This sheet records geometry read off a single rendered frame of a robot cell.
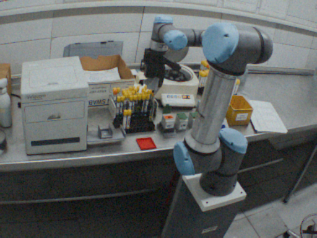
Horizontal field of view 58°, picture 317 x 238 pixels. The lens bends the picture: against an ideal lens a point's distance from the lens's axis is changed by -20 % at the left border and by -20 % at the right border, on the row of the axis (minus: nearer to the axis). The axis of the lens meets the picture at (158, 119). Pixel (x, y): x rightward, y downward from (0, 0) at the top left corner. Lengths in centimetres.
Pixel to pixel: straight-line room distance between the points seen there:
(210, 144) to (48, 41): 108
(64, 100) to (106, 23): 71
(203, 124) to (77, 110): 48
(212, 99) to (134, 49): 104
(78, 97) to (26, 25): 69
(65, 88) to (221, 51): 59
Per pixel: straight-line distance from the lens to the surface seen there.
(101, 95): 159
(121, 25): 184
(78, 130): 130
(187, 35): 124
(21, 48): 180
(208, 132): 102
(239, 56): 87
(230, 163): 116
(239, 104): 182
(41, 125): 127
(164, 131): 150
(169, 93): 171
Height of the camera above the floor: 177
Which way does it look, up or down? 34 degrees down
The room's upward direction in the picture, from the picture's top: 11 degrees clockwise
